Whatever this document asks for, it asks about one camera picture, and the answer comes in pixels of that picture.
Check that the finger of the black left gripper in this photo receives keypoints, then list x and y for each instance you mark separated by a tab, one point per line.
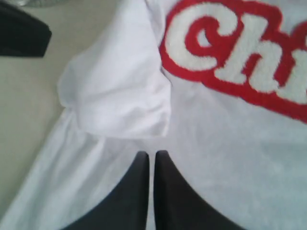
22	35

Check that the metal mesh basket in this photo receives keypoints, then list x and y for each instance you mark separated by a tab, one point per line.
39	3

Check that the white t-shirt red print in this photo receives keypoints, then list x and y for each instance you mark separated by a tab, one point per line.
221	85

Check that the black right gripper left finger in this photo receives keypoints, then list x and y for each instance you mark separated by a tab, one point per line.
126	207

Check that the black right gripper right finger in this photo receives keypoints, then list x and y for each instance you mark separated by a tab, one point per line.
177	206

